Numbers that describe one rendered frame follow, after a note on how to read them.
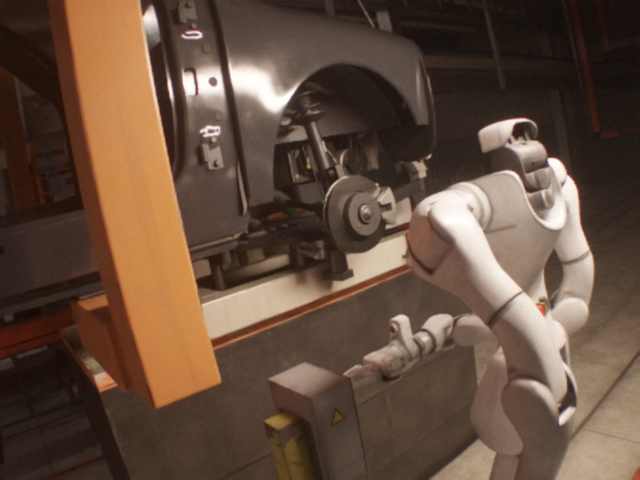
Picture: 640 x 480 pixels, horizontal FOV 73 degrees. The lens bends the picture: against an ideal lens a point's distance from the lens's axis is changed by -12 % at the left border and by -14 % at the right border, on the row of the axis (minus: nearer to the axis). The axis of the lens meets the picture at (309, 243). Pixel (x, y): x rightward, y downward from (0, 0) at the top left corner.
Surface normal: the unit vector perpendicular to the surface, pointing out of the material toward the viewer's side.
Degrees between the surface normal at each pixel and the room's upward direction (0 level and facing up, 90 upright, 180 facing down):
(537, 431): 102
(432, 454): 90
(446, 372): 90
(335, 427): 90
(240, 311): 90
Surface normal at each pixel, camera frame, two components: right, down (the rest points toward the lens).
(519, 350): -0.67, 0.24
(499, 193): -0.48, 0.15
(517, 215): -0.29, 0.30
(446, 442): 0.58, 0.00
